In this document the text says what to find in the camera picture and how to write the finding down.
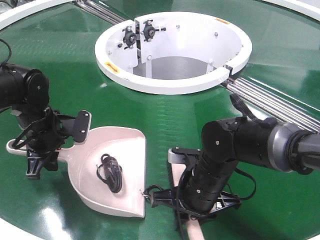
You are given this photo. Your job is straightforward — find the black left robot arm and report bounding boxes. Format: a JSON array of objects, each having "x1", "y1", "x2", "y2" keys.
[{"x1": 0, "y1": 56, "x2": 76, "y2": 180}]

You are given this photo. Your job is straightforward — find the white outer conveyor rim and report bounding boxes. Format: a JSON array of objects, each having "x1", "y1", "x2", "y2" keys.
[{"x1": 0, "y1": 0, "x2": 320, "y2": 32}]

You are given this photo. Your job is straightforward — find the yellow warning sticker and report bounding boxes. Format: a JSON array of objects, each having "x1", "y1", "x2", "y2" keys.
[{"x1": 104, "y1": 62, "x2": 120, "y2": 74}]

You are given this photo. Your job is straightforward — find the orange label sticker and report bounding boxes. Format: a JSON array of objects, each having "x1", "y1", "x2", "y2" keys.
[{"x1": 215, "y1": 17, "x2": 230, "y2": 25}]

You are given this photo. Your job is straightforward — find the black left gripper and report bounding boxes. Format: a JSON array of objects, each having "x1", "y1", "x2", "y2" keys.
[{"x1": 12, "y1": 106, "x2": 76, "y2": 180}]

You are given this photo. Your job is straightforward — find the black bearing mount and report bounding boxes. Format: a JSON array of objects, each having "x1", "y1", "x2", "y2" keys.
[
  {"x1": 142, "y1": 19, "x2": 167, "y2": 42},
  {"x1": 116, "y1": 25, "x2": 137, "y2": 49}
]

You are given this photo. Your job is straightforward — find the right black bearing mount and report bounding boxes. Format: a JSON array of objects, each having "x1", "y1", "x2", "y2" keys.
[{"x1": 142, "y1": 19, "x2": 167, "y2": 42}]

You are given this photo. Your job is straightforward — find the pale pink broom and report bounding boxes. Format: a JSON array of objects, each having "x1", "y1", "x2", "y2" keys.
[{"x1": 169, "y1": 162, "x2": 226, "y2": 240}]

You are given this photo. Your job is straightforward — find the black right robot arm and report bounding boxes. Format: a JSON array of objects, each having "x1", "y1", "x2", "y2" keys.
[{"x1": 144, "y1": 93, "x2": 320, "y2": 220}]

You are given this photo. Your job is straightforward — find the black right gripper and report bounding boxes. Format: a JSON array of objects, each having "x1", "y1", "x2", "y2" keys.
[{"x1": 148, "y1": 187, "x2": 242, "y2": 224}]

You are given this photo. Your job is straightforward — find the white inner conveyor ring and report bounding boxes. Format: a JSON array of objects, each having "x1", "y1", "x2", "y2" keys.
[{"x1": 94, "y1": 11, "x2": 253, "y2": 96}]

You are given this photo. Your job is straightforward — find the far chrome rollers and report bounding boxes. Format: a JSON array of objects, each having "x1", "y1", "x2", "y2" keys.
[{"x1": 73, "y1": 0, "x2": 129, "y2": 25}]

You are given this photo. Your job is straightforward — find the black cable bundle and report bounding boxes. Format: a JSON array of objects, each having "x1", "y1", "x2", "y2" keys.
[{"x1": 95, "y1": 153, "x2": 123, "y2": 194}]

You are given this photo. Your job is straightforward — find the left black bearing mount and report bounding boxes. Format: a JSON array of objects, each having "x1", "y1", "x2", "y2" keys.
[{"x1": 116, "y1": 25, "x2": 137, "y2": 49}]

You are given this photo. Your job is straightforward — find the pale pink dustpan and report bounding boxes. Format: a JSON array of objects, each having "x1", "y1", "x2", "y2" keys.
[{"x1": 5, "y1": 125, "x2": 147, "y2": 219}]

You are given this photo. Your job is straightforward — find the chrome transfer rollers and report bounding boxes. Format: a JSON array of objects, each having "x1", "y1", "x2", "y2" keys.
[{"x1": 221, "y1": 77, "x2": 320, "y2": 134}]

